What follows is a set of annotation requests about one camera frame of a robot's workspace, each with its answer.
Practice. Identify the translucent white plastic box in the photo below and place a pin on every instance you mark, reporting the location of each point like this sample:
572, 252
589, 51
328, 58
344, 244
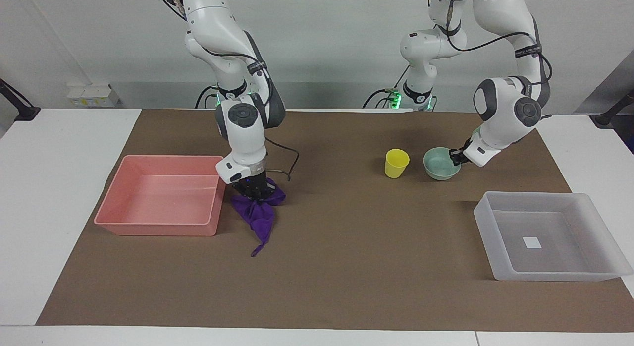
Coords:
550, 237

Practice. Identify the purple cloth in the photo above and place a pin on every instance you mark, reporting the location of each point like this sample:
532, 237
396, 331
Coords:
261, 214

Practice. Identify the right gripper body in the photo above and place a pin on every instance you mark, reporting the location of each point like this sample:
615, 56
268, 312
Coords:
250, 184

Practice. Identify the white square label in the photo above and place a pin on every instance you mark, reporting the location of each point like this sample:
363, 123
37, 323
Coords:
532, 243

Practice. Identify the green ceramic bowl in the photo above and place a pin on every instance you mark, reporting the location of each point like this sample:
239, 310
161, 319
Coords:
440, 164

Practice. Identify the pink plastic box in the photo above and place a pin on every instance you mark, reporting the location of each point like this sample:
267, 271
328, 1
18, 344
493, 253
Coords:
163, 197

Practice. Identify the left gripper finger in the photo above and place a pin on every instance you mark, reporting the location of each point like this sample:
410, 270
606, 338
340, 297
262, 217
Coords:
456, 155

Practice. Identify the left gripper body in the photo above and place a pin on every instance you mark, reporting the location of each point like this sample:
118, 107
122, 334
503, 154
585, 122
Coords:
466, 148

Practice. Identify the black stand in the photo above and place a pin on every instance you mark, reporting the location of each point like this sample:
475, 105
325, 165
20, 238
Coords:
614, 110
20, 105

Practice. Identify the yellow plastic cup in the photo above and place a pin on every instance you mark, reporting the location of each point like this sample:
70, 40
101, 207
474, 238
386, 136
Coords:
396, 163

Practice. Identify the white wall socket box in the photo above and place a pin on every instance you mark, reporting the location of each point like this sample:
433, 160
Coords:
91, 95

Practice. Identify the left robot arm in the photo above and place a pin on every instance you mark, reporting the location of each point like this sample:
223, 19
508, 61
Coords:
500, 123

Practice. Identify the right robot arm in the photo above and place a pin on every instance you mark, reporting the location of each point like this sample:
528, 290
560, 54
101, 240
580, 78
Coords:
241, 138

